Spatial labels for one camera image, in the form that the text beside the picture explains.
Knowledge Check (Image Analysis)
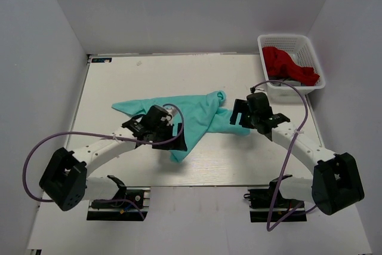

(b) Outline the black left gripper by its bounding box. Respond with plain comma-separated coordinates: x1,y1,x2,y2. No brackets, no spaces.
152,122,187,152

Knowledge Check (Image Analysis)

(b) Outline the teal t shirt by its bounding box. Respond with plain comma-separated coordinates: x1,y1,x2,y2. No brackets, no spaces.
112,91,250,162

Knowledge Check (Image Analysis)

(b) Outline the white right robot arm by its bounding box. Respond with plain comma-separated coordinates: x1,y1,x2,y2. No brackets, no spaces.
239,112,365,215

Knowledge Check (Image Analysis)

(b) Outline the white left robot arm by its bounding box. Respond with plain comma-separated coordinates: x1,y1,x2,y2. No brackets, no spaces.
39,116,187,211

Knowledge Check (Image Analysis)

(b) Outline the grey t shirt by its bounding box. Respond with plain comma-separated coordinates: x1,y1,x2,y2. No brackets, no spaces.
270,78,305,87

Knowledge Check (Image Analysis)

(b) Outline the red t shirt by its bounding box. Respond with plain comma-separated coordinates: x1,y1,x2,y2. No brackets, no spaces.
262,47,320,86

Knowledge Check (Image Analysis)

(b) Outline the white plastic basket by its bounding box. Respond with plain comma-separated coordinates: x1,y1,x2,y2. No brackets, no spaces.
257,34,325,102

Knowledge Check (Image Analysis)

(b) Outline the blue corner label sticker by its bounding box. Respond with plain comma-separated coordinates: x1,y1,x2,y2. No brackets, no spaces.
91,57,112,63

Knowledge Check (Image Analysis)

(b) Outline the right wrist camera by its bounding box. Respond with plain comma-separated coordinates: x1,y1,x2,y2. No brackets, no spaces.
247,92,273,118

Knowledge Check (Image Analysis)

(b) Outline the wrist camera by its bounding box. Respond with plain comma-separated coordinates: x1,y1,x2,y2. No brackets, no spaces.
247,92,273,118
140,105,172,127

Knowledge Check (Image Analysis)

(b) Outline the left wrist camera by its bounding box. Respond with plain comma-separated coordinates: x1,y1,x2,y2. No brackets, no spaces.
140,105,172,127

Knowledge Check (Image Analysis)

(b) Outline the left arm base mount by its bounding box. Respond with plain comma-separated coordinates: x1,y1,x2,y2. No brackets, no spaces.
87,188,151,222

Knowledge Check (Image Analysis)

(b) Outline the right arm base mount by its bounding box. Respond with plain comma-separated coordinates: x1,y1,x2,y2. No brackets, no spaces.
244,186,307,223

